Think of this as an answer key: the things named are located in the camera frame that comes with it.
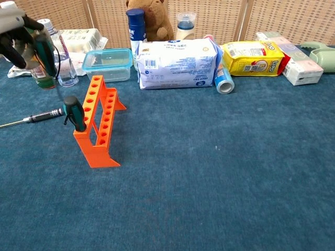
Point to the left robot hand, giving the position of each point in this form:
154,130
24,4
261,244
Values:
10,22

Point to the large green black screwdriver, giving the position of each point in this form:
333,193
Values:
47,57

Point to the small green black screwdriver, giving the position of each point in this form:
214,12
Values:
76,115

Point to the orange tool rack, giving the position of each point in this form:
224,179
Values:
99,157

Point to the green tea bottle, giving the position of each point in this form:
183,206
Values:
44,82

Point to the clear water bottle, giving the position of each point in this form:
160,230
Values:
65,73

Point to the black metal precision screwdriver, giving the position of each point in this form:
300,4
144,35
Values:
44,116

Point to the clear container blue lid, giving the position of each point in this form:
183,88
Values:
107,65

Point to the blue white spray can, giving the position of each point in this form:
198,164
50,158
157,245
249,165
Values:
136,28

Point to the brown capybara plush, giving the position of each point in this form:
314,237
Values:
157,21

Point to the white wet wipes pack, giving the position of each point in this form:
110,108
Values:
178,65

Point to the white bottle clear cap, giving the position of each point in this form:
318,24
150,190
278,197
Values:
185,32

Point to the blue plastic wrap roll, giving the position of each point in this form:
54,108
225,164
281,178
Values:
223,81

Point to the blue felt table cover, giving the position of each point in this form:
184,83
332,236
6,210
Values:
183,183

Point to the yellow snack bag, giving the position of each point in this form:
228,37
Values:
251,65

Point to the wicker folding screen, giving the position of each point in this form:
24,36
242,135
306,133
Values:
288,21

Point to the red white box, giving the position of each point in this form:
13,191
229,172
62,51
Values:
285,64

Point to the pastel tissue box stack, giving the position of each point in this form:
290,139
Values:
301,68

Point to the green lint roller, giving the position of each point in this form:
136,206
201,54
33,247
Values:
322,56

